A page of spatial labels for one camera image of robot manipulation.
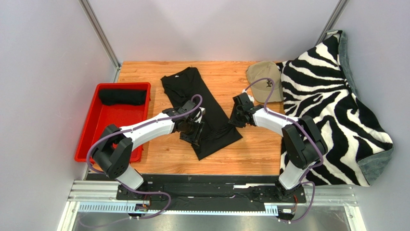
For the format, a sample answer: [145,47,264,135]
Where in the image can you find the zebra print blanket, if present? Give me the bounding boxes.
[278,30,394,187]

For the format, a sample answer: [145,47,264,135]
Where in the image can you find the rolled black t-shirt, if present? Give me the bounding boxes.
[98,89,147,106]

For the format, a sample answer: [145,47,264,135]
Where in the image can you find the aluminium frame post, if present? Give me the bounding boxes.
[79,0,121,70]
[316,0,349,45]

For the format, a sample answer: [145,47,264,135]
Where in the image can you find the purple cable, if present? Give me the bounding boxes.
[241,77,325,224]
[86,94,204,229]

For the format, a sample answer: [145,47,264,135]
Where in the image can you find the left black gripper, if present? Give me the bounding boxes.
[179,119,205,146]

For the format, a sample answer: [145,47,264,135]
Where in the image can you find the red plastic tray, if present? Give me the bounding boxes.
[74,82,151,162]

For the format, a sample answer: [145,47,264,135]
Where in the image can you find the black printed t-shirt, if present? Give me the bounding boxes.
[161,67,243,160]

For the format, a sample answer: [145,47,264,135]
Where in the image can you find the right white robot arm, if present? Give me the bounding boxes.
[229,92,328,190]

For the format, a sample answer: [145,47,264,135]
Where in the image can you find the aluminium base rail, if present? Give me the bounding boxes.
[58,174,366,231]

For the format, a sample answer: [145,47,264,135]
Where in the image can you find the right aluminium frame post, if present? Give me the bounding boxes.
[316,0,349,45]

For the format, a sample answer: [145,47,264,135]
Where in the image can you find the left aluminium frame post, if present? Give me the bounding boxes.
[79,0,121,70]

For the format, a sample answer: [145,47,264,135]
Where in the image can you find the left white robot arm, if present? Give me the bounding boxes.
[88,101,205,190]

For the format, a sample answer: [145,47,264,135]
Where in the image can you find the beige baseball cap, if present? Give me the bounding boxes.
[246,61,283,103]

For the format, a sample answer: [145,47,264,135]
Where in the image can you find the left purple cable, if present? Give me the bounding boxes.
[86,94,204,229]

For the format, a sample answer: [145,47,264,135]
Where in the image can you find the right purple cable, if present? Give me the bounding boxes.
[241,77,325,224]

